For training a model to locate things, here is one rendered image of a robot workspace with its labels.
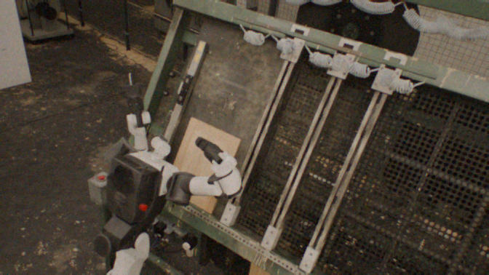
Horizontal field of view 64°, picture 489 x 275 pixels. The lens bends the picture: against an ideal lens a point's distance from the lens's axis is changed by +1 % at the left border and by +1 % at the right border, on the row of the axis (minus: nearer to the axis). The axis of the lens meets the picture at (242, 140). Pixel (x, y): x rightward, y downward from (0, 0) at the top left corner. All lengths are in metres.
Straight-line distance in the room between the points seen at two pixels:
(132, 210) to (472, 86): 1.65
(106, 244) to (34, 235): 1.69
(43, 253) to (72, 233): 0.26
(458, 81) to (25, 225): 3.30
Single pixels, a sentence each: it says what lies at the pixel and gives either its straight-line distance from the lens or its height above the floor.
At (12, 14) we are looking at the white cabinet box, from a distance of 5.72.
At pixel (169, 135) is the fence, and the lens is 2.53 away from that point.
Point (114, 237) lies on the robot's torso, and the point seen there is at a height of 1.06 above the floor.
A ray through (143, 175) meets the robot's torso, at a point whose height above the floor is 1.40.
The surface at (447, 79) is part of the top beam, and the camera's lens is 2.05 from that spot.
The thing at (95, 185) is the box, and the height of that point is 0.92.
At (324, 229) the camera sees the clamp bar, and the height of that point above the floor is 1.13.
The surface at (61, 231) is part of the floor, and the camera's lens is 3.65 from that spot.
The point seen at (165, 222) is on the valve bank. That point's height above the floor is 0.74.
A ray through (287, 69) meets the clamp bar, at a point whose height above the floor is 1.74.
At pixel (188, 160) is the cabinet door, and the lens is 2.48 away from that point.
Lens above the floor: 2.58
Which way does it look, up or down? 34 degrees down
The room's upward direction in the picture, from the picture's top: 8 degrees clockwise
